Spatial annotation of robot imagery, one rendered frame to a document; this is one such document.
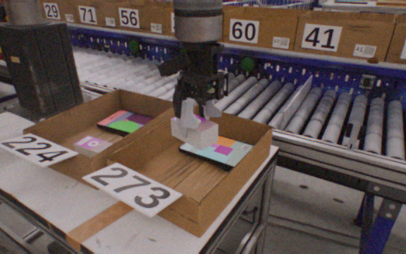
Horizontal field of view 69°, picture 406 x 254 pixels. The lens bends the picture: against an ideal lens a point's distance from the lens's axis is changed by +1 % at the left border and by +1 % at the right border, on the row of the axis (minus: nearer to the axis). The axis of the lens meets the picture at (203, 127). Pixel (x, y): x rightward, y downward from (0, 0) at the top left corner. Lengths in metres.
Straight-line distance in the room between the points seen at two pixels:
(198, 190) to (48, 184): 0.40
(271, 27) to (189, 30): 1.06
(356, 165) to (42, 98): 1.11
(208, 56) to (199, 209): 0.30
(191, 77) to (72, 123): 0.58
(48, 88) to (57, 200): 0.53
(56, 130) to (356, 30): 1.27
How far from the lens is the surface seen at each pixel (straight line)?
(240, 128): 0.92
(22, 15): 1.22
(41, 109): 1.25
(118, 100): 1.18
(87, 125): 1.10
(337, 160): 1.04
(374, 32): 1.51
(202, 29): 0.54
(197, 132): 0.62
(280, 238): 1.70
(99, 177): 0.66
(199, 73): 0.58
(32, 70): 1.20
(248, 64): 1.57
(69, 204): 0.80
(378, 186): 1.08
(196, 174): 0.80
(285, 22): 1.55
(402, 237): 1.96
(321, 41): 1.53
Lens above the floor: 1.25
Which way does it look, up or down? 29 degrees down
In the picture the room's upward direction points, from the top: straight up
